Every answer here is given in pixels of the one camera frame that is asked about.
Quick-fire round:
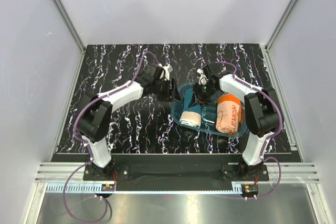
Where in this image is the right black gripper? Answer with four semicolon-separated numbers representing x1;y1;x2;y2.
188;83;218;110

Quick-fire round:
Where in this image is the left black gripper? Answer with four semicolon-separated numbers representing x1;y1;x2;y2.
152;78;181;103

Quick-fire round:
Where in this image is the blue translucent plastic tray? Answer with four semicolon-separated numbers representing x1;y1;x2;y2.
171;82;247;137

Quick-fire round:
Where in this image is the teal and cream towel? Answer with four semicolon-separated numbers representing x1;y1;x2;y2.
179;100;202;128

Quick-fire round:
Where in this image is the orange cartoon print towel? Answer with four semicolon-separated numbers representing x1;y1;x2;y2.
215;94;242;135

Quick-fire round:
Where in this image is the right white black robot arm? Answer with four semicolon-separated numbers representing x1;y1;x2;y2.
188;61;284;180

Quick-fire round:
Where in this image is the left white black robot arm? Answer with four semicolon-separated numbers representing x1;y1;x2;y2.
73;63;180;180

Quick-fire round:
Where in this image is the right small connector board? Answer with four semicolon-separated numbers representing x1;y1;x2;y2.
242;184;259;197

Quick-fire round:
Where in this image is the small connector board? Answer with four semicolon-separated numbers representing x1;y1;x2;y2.
242;184;259;197
101;184;115;192

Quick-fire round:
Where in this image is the left small connector board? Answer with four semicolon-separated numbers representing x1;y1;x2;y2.
101;184;115;192

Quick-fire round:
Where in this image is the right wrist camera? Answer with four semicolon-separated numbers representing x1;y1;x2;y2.
197;69;208;86

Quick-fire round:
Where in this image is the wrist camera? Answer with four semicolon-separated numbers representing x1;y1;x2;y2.
197;69;208;86
159;63;173;81

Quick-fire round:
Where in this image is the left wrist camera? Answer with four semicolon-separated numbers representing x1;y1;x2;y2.
159;63;173;81

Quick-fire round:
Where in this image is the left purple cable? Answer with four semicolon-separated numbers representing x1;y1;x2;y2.
64;51;161;222

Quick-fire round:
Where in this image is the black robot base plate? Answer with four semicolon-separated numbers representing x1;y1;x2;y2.
83;154;270;194

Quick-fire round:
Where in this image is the left aluminium frame post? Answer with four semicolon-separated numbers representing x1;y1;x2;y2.
52;0;86;52

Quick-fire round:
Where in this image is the aluminium frame post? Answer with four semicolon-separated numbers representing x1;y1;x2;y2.
265;0;299;51
52;0;86;52

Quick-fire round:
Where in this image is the slotted grey cable duct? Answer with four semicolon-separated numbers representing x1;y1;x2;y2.
46;183;243;195

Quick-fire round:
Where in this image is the aluminium front rail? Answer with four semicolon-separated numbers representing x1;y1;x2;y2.
36;162;320;184

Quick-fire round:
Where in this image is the right aluminium frame post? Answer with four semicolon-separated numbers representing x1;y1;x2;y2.
265;0;299;51

